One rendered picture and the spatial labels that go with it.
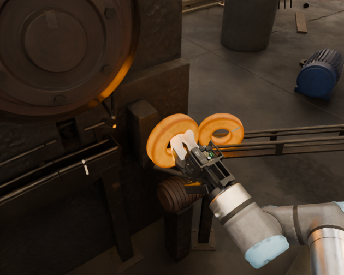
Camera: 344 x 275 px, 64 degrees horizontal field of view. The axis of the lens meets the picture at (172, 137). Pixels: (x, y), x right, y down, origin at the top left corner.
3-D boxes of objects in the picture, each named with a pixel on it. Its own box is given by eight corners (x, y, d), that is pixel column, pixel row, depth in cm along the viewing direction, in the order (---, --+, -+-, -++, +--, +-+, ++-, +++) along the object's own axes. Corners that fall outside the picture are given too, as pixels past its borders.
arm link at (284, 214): (304, 239, 70) (297, 252, 60) (259, 240, 76) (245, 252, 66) (296, 202, 72) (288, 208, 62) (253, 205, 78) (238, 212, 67)
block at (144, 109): (129, 154, 110) (122, 103, 94) (147, 146, 113) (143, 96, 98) (143, 171, 103) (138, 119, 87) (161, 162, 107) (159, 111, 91)
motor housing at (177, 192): (158, 248, 139) (153, 177, 104) (193, 226, 148) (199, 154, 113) (172, 270, 131) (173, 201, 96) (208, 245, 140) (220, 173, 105)
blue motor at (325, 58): (289, 96, 246) (300, 60, 223) (306, 72, 281) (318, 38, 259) (325, 108, 232) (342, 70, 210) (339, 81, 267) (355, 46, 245)
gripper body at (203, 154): (210, 137, 67) (242, 175, 62) (201, 155, 74) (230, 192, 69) (184, 149, 64) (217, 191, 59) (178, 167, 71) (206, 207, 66)
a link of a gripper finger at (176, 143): (175, 120, 71) (196, 147, 67) (171, 133, 75) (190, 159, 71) (165, 124, 69) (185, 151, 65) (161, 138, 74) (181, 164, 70)
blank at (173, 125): (141, 129, 69) (148, 136, 67) (191, 104, 74) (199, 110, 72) (150, 169, 79) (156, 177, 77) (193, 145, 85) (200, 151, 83)
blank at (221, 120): (212, 152, 105) (213, 159, 102) (189, 126, 97) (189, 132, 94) (249, 134, 99) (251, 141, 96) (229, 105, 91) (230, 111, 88)
